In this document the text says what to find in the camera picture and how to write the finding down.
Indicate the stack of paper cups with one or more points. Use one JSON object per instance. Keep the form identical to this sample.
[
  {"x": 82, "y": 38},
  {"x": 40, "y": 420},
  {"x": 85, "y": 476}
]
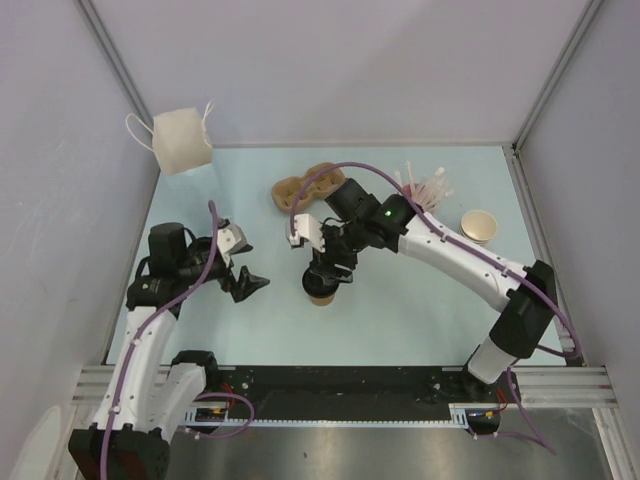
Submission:
[{"x": 478, "y": 226}]

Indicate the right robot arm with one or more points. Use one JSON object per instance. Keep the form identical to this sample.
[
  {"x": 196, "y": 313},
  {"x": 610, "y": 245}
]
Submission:
[{"x": 522, "y": 295}]

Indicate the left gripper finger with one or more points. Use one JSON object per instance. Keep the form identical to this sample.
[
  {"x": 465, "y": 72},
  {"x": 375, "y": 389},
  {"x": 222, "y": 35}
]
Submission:
[
  {"x": 246, "y": 284},
  {"x": 243, "y": 248}
]

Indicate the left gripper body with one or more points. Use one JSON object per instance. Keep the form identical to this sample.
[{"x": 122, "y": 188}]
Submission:
[{"x": 217, "y": 270}]

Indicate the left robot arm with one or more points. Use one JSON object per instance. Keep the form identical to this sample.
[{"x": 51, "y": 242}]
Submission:
[{"x": 130, "y": 434}]

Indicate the single brown paper cup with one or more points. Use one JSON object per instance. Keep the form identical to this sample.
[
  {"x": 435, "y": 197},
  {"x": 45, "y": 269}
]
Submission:
[{"x": 322, "y": 300}]

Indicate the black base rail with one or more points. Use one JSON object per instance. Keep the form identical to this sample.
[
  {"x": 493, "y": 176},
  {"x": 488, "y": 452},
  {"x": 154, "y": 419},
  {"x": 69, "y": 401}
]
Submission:
[{"x": 308, "y": 395}]

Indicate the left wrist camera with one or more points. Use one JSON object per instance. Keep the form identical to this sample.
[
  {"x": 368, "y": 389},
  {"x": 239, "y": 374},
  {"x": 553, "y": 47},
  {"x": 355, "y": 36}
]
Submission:
[{"x": 229, "y": 235}]

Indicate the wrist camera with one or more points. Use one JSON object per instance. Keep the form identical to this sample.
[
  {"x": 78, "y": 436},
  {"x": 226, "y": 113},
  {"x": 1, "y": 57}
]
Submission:
[
  {"x": 304, "y": 228},
  {"x": 229, "y": 235}
]

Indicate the light blue paper bag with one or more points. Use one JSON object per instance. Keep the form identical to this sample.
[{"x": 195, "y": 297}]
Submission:
[{"x": 183, "y": 150}]

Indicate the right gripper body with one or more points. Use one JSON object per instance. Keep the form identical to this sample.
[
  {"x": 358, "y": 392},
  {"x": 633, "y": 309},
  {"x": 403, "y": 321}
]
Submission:
[{"x": 342, "y": 247}]

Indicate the single black cup lid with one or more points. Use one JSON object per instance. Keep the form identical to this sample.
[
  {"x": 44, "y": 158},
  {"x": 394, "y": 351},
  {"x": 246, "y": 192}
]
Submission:
[{"x": 314, "y": 286}]

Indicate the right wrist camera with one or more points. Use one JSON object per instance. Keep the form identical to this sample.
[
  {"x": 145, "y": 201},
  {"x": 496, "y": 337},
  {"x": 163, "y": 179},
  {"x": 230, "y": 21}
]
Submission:
[{"x": 304, "y": 228}]

